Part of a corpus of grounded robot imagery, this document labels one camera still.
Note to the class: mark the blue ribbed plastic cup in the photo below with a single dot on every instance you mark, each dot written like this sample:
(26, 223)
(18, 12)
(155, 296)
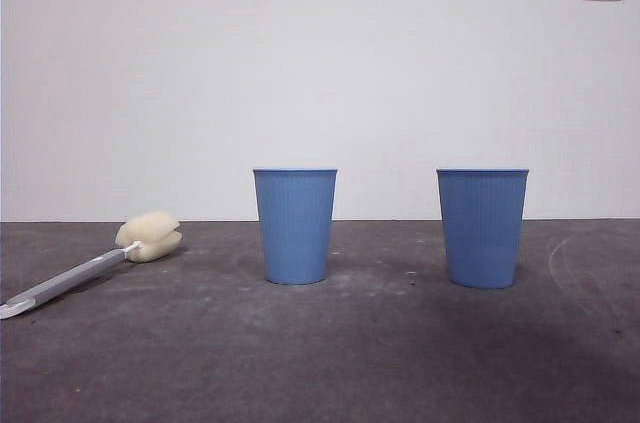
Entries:
(295, 233)
(482, 233)

